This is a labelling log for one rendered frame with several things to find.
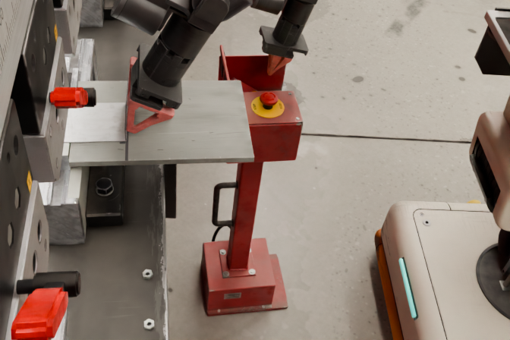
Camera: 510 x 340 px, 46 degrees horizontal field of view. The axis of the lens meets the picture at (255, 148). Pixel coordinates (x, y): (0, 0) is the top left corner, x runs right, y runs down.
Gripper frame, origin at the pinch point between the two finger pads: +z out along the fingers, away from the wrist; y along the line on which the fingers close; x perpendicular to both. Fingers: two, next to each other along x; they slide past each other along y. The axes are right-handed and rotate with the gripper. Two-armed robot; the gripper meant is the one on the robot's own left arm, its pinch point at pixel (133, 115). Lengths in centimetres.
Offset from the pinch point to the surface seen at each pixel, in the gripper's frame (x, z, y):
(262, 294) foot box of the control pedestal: 72, 69, -25
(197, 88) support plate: 9.7, -3.0, -8.4
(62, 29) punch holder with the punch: -15.5, -15.5, 8.6
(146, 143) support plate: 2.5, 0.6, 4.1
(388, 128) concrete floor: 132, 47, -103
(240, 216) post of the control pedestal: 51, 46, -30
